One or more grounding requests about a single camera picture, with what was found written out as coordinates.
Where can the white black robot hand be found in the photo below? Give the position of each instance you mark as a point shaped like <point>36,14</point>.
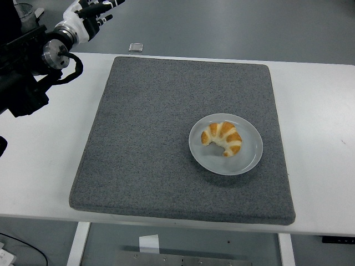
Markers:
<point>81,27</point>

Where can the white table leg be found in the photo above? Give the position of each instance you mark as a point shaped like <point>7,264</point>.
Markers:
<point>77,246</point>
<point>287,249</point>

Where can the pale grey round plate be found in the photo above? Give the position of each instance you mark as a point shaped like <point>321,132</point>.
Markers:
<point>249,160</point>

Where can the black table control panel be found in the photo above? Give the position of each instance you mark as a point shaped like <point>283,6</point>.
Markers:
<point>338,240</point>

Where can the white power strip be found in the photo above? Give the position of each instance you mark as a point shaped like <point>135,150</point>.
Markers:
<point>5,257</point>

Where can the grey metal plate with screws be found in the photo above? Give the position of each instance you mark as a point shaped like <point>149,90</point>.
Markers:
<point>180,260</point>

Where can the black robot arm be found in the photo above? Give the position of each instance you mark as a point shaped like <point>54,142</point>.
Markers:
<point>19,83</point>

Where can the grey felt mat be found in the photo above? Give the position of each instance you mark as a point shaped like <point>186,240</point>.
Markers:
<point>138,166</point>

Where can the golden croissant bread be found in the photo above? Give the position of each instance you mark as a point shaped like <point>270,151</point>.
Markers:
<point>230,138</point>

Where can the silver square floor cover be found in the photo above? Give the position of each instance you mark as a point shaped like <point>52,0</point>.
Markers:
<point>136,47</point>

